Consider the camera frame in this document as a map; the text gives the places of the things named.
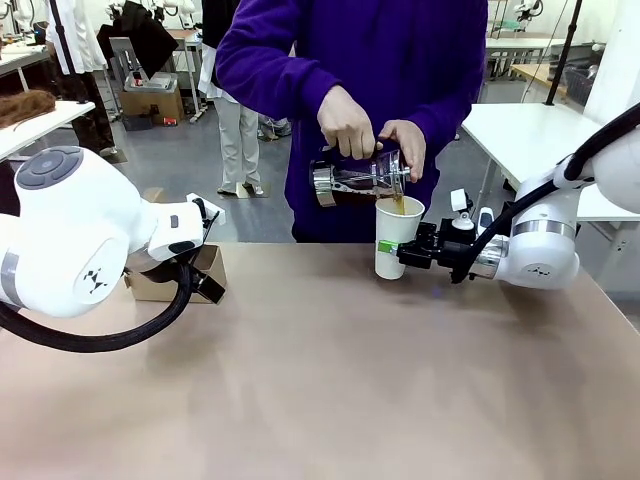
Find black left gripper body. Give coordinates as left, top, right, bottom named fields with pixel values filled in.
left=130, top=244, right=198, bottom=287

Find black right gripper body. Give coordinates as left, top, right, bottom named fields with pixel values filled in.
left=397, top=219, right=484, bottom=284

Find white paper cup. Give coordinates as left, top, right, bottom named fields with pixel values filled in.
left=374, top=196, right=427, bottom=281

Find small cardboard box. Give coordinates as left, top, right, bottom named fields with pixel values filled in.
left=123, top=243, right=228, bottom=305

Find glass french press pitcher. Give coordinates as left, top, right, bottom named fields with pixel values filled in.
left=308, top=141, right=413, bottom=209

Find person's left forearm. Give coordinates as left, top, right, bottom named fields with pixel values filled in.
left=410, top=102, right=475, bottom=151

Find person's right forearm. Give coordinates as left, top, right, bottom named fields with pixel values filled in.
left=215, top=29, right=351, bottom=122

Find person's left hand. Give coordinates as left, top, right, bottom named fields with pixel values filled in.
left=378, top=119, right=428, bottom=183

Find person's right hand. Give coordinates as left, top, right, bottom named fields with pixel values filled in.
left=316, top=84, right=378, bottom=161

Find large white side table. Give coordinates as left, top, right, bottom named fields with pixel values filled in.
left=459, top=102, right=640, bottom=224

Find person in coat, light trousers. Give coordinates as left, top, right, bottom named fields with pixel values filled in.
left=197, top=0, right=267, bottom=197

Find cardboard box on floor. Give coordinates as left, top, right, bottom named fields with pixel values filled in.
left=119, top=88, right=186, bottom=132

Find white table with fur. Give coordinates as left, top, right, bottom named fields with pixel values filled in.
left=0, top=99, right=97, bottom=162

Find grey plastic bin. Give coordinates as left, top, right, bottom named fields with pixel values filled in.
left=123, top=71, right=179, bottom=94

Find person's purple sweater torso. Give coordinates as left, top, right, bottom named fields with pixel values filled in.
left=214, top=0, right=489, bottom=245

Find brown fur pile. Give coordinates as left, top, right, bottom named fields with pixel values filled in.
left=0, top=89, right=58, bottom=129

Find white background lab table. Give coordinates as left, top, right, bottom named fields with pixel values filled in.
left=484, top=36, right=569, bottom=81

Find black stand pole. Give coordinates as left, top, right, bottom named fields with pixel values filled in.
left=543, top=0, right=584, bottom=107

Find chair with black jacket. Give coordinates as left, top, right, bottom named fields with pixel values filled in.
left=96, top=0, right=180, bottom=84

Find person in coat, dark trousers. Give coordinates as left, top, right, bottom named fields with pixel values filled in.
left=43, top=0, right=119, bottom=157

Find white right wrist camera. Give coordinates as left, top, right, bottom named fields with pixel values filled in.
left=448, top=188, right=497, bottom=235

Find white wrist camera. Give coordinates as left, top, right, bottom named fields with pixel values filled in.
left=185, top=196, right=227, bottom=231
left=448, top=188, right=497, bottom=235

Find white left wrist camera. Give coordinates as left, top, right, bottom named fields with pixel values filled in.
left=185, top=196, right=227, bottom=231

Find black left arm cable sleeve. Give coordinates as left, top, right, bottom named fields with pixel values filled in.
left=0, top=197, right=222, bottom=354

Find black arm cable sleeve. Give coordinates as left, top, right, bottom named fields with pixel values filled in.
left=0, top=197, right=222, bottom=354
left=449, top=102, right=640, bottom=286

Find black right arm cable sleeve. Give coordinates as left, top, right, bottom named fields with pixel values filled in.
left=449, top=102, right=640, bottom=286

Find grey wire basket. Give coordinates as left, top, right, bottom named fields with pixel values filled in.
left=563, top=64, right=600, bottom=107

